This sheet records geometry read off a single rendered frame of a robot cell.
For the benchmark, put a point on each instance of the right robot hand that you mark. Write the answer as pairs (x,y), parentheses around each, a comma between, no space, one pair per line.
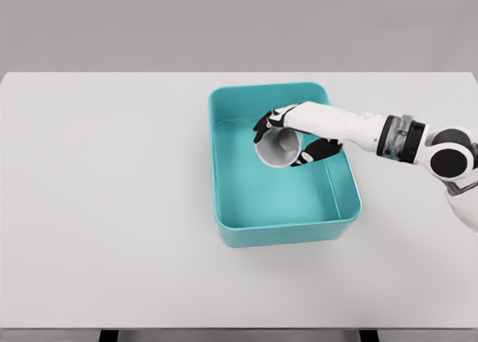
(311,118)

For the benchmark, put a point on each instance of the white paper cup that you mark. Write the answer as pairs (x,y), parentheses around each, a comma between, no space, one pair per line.
(278,148)

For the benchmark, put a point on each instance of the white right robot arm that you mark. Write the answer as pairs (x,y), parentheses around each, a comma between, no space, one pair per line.
(396,136)

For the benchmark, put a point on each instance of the teal plastic basket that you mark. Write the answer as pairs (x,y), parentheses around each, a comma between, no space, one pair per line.
(276,204)

